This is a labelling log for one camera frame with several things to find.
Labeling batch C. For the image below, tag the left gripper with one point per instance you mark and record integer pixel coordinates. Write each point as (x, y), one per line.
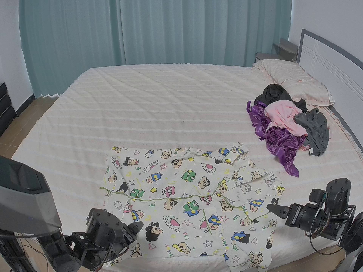
(129, 234)

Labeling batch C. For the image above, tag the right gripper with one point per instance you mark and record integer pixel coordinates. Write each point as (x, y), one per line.
(303, 217)

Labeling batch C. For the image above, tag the white printed pyjama top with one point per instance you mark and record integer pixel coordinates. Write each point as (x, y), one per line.
(184, 197)

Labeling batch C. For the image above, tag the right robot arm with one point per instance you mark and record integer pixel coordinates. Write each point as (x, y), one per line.
(339, 197)

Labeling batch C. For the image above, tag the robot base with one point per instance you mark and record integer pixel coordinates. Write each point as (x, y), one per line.
(351, 261)

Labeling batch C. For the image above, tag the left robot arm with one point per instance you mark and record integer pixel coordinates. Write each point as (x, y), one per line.
(102, 228)

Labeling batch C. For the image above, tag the bed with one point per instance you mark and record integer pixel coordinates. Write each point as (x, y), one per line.
(170, 100)

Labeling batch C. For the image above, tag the purple satin garment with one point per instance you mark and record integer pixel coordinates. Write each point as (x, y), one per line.
(280, 143)

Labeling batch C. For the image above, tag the dark grey garment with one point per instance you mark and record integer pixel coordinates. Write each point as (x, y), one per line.
(317, 130)

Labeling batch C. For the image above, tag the pink garment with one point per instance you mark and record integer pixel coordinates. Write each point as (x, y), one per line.
(279, 113)

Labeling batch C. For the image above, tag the black garment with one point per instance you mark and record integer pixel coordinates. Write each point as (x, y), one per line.
(272, 92)

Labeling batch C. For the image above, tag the pale pink pillow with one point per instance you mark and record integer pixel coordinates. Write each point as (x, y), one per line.
(295, 76)

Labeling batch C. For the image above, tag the grey bedside table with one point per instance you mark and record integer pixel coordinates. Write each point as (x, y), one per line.
(287, 47)

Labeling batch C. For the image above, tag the black chest of drawers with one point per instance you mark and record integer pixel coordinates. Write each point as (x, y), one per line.
(6, 106)

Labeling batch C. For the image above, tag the blue-green curtain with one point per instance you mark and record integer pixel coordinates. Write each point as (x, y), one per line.
(170, 24)

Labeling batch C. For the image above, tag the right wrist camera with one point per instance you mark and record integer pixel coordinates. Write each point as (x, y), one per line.
(316, 195)

